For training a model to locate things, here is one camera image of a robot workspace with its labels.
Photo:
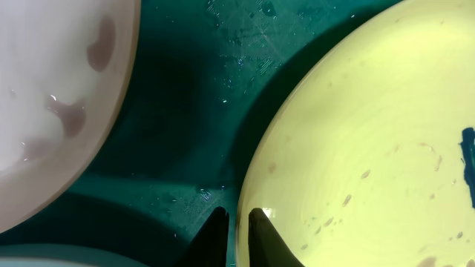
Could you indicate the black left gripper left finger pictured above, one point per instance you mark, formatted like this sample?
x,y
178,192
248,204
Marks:
x,y
209,246

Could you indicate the white plate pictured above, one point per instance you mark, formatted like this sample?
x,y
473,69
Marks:
x,y
65,69

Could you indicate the yellow plate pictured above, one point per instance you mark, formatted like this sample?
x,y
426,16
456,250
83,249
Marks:
x,y
370,160

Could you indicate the light blue plate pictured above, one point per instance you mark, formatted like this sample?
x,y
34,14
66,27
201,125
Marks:
x,y
58,255

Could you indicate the teal plastic tray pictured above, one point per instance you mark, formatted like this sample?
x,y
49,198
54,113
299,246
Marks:
x,y
208,78

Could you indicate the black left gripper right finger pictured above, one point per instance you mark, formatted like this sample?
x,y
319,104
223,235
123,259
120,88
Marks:
x,y
266,247

